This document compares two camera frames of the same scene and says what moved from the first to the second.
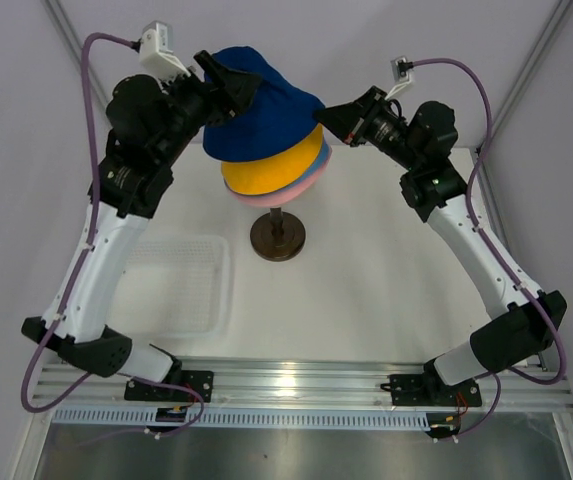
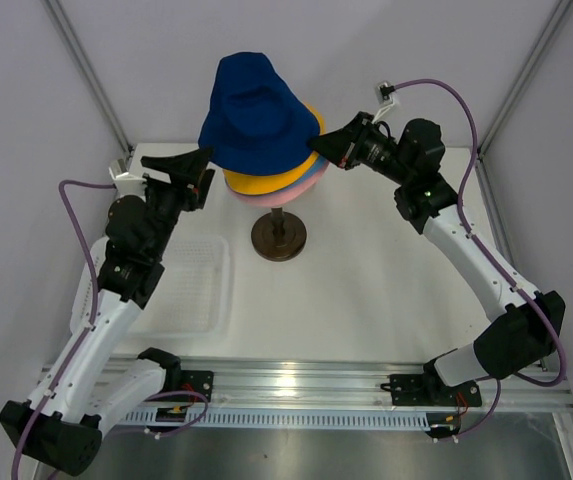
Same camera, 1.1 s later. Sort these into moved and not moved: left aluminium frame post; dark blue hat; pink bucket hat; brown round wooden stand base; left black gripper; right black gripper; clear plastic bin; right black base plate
Moved: dark blue hat; right black gripper; left black gripper
Not moved: clear plastic bin; right black base plate; pink bucket hat; left aluminium frame post; brown round wooden stand base
